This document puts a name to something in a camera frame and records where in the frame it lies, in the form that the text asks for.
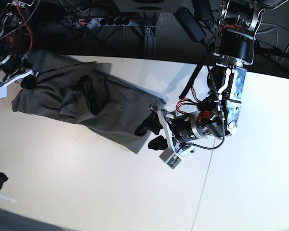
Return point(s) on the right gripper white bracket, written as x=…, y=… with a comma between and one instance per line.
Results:
x=27, y=78

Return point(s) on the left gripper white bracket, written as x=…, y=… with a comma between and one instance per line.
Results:
x=173, y=150

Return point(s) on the grey T-shirt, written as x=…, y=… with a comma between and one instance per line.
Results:
x=82, y=93

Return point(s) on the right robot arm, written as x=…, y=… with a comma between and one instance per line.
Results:
x=16, y=41

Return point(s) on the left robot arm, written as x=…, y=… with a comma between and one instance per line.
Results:
x=235, y=44

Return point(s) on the grey power strip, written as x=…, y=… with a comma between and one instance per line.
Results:
x=101, y=22

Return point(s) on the black power brick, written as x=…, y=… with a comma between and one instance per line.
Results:
x=190, y=25

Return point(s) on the aluminium table leg frame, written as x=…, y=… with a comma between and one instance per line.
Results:
x=145, y=28

